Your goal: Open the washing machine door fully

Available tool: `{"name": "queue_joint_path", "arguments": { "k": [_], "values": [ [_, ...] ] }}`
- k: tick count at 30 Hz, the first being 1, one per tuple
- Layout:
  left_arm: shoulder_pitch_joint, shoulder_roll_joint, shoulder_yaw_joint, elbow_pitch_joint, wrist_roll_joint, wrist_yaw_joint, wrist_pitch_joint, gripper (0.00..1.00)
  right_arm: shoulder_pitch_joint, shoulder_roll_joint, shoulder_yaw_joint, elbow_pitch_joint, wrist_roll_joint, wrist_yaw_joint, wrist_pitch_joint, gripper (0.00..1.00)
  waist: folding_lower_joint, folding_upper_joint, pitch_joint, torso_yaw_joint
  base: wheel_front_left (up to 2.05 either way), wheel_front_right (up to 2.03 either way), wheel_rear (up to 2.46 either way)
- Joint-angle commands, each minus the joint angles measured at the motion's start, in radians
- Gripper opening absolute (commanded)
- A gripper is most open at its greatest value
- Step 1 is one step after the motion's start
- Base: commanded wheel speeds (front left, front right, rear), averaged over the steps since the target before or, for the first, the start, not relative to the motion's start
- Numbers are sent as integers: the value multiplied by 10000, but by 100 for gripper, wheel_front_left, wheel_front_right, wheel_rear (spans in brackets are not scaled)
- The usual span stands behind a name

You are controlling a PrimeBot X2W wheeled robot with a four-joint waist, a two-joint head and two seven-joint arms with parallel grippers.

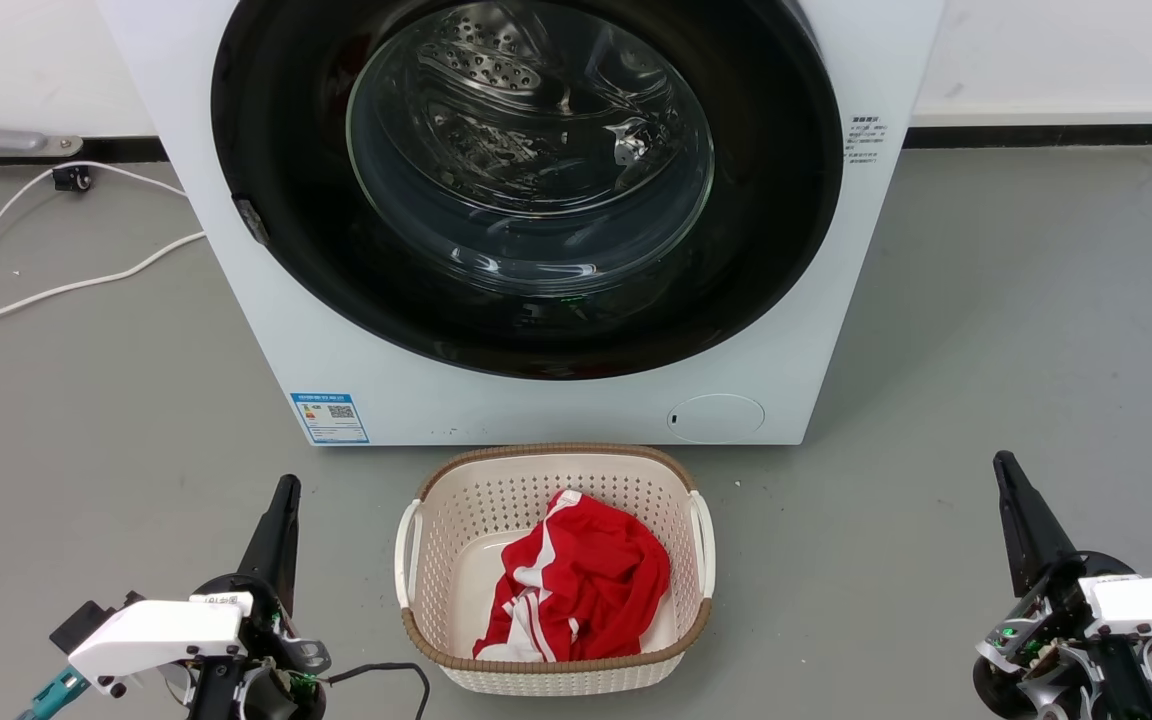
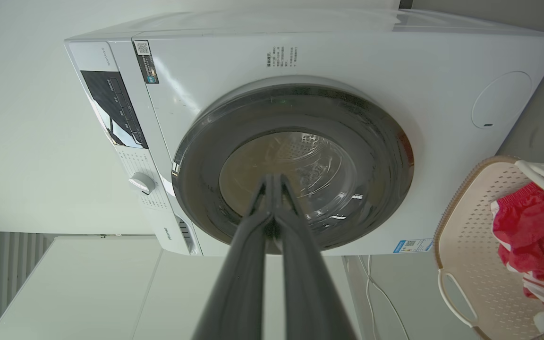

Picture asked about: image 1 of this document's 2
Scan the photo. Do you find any red and white garment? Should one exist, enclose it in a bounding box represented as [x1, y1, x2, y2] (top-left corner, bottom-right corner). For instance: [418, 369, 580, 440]
[473, 489, 672, 663]

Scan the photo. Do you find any blue energy label sticker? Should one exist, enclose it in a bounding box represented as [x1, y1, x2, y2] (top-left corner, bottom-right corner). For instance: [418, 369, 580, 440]
[290, 392, 371, 445]

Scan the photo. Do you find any thick white cable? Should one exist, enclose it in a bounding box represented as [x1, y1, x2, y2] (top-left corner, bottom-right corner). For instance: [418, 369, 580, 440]
[0, 231, 207, 337]

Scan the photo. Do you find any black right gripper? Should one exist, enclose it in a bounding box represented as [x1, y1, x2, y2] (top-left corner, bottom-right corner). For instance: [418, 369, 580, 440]
[972, 451, 1152, 720]

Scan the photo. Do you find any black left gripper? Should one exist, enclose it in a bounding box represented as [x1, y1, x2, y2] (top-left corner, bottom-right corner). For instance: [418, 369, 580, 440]
[186, 475, 332, 720]

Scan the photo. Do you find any black round glass washer door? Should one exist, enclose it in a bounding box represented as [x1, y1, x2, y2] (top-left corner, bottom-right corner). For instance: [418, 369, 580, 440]
[211, 0, 845, 381]

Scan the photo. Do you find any teal cable connector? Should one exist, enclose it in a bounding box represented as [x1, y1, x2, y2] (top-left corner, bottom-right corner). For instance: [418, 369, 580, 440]
[16, 665, 93, 720]

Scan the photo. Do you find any white front-load washing machine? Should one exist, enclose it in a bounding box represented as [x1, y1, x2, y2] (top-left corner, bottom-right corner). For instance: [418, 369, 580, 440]
[96, 0, 947, 448]

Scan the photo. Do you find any cream plastic laundry basket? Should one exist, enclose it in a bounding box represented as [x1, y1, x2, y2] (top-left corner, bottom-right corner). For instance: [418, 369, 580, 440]
[394, 443, 716, 696]

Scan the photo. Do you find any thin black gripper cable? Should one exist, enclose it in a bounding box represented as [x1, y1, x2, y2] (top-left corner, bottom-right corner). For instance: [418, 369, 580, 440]
[321, 661, 432, 720]

